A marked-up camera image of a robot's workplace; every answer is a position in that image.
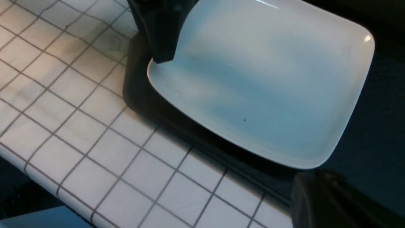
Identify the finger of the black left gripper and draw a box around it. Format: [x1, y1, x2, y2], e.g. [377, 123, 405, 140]
[127, 0, 198, 64]

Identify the white rectangular rice plate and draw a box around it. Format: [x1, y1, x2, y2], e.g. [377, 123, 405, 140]
[147, 0, 375, 169]

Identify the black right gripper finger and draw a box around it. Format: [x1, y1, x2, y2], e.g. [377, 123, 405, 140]
[290, 170, 405, 228]

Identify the white grid tablecloth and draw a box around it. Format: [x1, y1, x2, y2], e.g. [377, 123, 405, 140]
[0, 0, 292, 228]

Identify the black serving tray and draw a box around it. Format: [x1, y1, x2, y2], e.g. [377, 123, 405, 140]
[123, 0, 404, 217]

